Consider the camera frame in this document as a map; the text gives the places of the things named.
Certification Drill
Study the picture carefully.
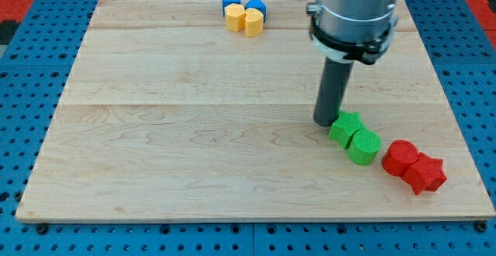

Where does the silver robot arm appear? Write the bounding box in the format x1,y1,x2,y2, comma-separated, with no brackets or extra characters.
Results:
306,0,398,65

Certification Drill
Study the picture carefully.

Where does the yellow hexagon block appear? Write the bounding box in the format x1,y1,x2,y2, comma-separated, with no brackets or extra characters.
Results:
224,3,246,32

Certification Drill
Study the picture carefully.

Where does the wooden board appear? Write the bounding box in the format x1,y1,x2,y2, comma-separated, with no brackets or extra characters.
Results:
15,0,495,223

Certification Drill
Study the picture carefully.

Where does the green star block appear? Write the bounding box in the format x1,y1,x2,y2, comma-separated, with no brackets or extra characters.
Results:
329,111,366,149

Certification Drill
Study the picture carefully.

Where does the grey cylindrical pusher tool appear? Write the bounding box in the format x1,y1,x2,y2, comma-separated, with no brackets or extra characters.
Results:
313,58,353,127

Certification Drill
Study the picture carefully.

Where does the yellow rounded block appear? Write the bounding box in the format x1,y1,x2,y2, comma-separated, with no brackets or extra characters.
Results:
244,8,264,37

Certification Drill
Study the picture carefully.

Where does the blue triangular block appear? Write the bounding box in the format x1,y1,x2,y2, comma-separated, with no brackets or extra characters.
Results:
244,0,267,21

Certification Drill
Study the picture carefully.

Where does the green cylinder block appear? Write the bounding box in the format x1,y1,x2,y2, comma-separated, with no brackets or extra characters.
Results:
347,130,382,165

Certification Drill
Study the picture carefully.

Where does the red cylinder block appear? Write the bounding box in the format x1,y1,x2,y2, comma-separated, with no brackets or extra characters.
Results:
381,139,419,177

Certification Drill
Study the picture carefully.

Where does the red star block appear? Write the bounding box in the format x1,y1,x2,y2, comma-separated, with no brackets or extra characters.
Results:
401,153,448,195

